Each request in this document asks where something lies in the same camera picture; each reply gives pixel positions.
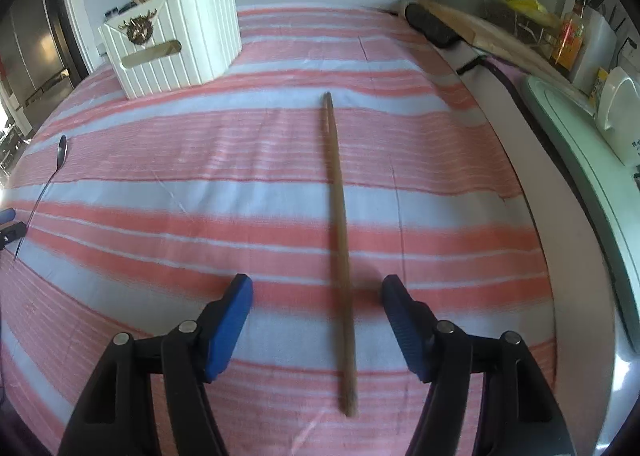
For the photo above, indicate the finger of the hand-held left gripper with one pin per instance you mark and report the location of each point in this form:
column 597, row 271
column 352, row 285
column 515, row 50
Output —
column 6, row 217
column 11, row 233

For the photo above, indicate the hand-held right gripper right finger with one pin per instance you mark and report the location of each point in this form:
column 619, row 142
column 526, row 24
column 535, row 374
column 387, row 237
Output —
column 400, row 326

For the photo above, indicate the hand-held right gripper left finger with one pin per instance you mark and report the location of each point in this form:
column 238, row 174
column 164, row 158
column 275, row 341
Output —
column 227, row 331

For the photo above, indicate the metal spoon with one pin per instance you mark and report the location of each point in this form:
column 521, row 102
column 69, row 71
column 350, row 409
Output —
column 61, row 150

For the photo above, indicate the light wooden chopstick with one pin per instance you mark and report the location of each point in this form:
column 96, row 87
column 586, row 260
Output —
column 340, row 236

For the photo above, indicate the white ribbed wooden box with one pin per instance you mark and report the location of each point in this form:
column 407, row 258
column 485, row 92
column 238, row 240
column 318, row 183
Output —
column 200, row 35

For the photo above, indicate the pink white striped tablecloth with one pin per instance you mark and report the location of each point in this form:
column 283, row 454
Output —
column 200, row 160

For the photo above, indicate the stainless steel refrigerator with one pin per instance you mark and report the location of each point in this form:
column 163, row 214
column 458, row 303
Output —
column 35, row 40

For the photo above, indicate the black oblong pouch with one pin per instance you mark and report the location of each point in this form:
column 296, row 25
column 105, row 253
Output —
column 430, row 25

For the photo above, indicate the wooden cutting board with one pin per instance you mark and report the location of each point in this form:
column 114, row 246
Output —
column 490, row 35

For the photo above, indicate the white electric kettle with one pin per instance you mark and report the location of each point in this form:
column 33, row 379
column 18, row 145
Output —
column 620, row 115

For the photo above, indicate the sauce bottle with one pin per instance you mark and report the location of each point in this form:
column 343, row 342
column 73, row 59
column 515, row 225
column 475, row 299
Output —
column 570, row 38

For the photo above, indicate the yellow bag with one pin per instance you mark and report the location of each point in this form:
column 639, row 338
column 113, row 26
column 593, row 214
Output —
column 520, row 8

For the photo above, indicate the white knife block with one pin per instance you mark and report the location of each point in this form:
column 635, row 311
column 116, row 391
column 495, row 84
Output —
column 597, row 45

